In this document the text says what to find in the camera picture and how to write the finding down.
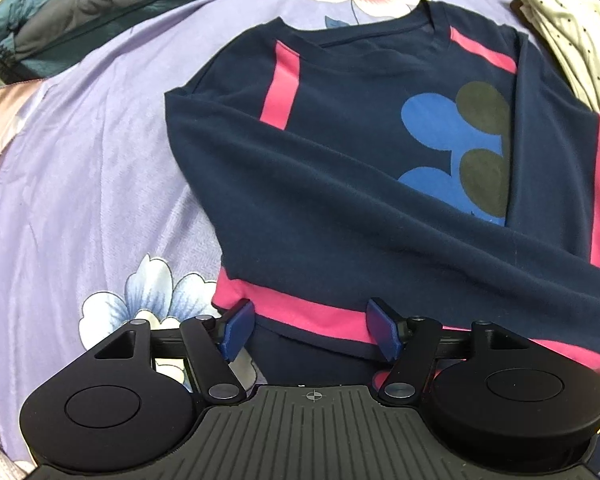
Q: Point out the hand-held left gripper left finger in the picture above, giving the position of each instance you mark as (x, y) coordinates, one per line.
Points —
(237, 331)

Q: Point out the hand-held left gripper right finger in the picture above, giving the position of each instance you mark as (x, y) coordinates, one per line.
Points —
(383, 334)

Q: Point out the navy shirt with pink stripes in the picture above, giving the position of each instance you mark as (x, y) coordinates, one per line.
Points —
(355, 185)

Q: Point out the purple floral bedsheet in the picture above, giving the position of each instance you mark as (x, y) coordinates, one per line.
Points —
(100, 185)

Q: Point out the pink satin cloth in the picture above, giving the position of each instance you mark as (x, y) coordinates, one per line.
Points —
(0, 130)

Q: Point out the white dotted garment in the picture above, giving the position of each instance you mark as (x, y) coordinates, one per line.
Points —
(575, 40)

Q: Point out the light blue quilt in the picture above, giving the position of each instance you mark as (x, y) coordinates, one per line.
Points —
(25, 7)

